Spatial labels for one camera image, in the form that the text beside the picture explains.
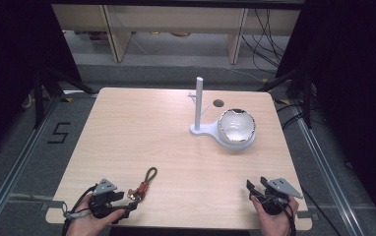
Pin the black metal stand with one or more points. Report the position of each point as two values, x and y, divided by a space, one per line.
299 88
50 88

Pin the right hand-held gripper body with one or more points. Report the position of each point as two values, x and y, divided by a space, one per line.
276 196

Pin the person's left hand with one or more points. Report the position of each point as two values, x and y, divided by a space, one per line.
89 223

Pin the aluminium floor rail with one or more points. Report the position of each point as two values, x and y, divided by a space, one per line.
330 177
18 164

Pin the metal table bracket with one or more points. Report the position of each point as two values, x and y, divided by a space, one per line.
53 205
307 214

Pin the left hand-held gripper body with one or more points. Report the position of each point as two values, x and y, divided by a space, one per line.
103 196

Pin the beige wooden shelf unit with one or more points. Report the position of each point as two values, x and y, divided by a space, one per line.
176 19

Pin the white bowl with silver rim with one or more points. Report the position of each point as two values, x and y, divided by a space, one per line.
237 126

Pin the dark curtain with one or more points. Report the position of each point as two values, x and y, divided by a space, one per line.
353 98
15 65

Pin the person's right hand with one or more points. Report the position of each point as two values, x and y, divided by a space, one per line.
276 224

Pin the white jewelry stand with post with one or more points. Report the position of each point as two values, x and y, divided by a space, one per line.
198 108

